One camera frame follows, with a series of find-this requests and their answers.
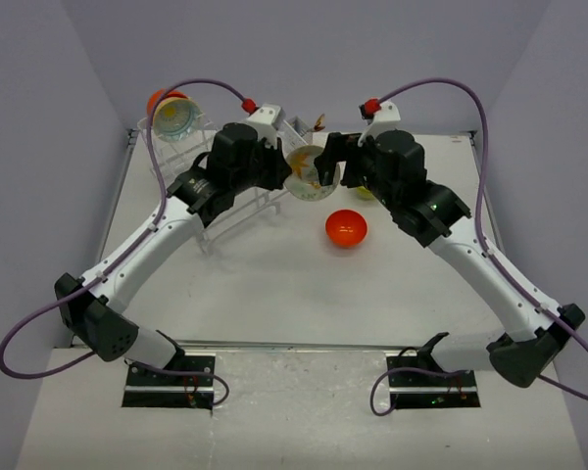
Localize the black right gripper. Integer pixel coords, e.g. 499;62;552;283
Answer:
316;131;401;211

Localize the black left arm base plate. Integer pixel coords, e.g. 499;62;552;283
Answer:
122;360;215;410

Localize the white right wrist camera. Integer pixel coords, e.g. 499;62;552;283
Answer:
358;98;401;147

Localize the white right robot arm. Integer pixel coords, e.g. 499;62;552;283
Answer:
315;130;585;388

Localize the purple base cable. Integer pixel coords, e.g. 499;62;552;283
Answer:
369;366;471;417
131;364;230;407

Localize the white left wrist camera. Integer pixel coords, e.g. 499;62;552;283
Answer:
246;104;285;142

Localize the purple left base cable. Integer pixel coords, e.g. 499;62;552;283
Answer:
131;364;230;407

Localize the grey cutlery holder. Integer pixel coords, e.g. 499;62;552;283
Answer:
283;117;313;148

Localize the brown wooden spoon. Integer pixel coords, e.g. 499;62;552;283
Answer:
312;114;325;132

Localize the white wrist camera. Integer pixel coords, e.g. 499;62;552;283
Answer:
358;98;401;147
246;104;285;142

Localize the white wire dish rack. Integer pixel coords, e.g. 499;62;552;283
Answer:
124;105;292;260

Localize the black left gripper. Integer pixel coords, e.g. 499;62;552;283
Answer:
230;131;291;193

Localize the patterned beige bowl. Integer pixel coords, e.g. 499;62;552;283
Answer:
284;145;341;202

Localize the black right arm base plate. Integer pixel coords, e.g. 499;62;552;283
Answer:
388;371;481;410

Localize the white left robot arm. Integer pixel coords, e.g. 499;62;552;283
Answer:
55;120;291;385

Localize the orange bowl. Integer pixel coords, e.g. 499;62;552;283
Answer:
324;209;368;249
146;89;186;115

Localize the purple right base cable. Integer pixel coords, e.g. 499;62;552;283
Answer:
369;366;471;417

